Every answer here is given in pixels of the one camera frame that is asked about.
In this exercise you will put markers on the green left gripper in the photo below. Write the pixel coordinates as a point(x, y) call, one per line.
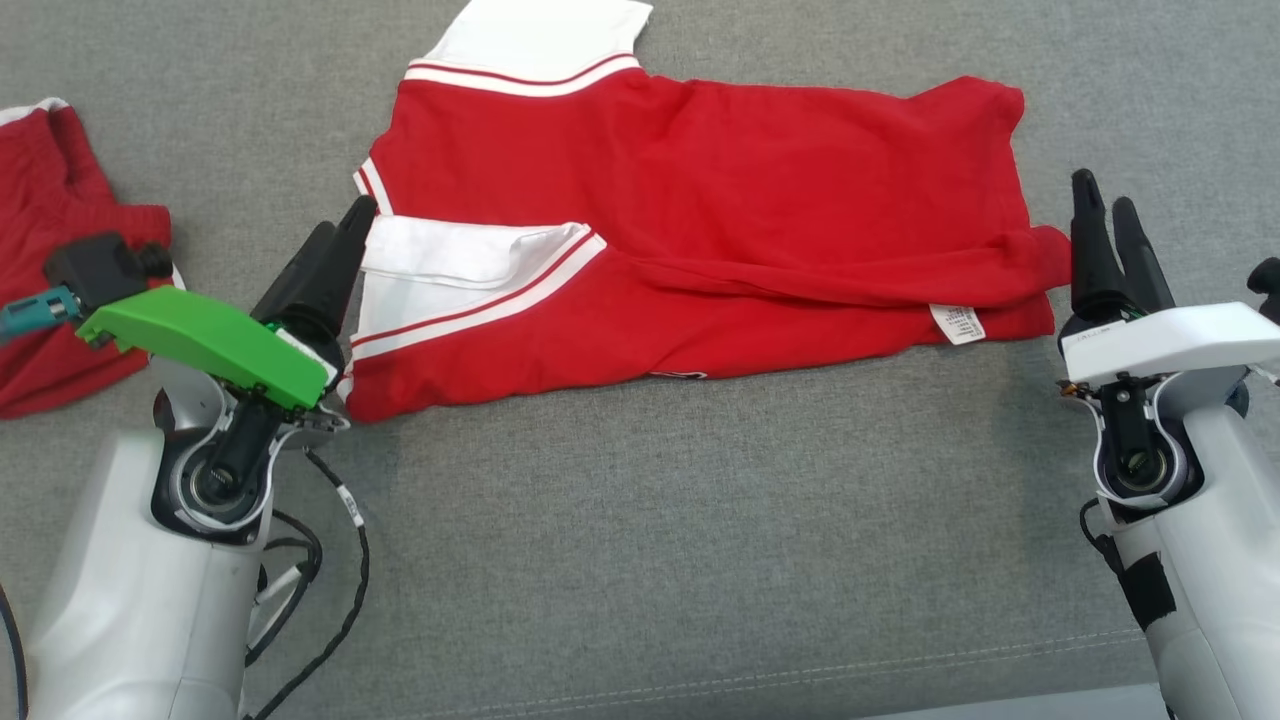
point(210, 335)

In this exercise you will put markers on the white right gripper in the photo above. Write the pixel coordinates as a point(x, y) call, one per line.
point(1170, 340)

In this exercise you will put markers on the red white basketball shorts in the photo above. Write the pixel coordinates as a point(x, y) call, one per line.
point(50, 190)

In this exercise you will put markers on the red white basketball jersey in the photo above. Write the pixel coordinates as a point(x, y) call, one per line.
point(720, 200)

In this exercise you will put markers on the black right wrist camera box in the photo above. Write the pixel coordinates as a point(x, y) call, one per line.
point(1268, 285)

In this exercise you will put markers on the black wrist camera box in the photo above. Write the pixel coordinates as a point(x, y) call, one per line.
point(100, 268)
point(1268, 285)

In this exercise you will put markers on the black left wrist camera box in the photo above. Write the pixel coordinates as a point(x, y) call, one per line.
point(100, 268)

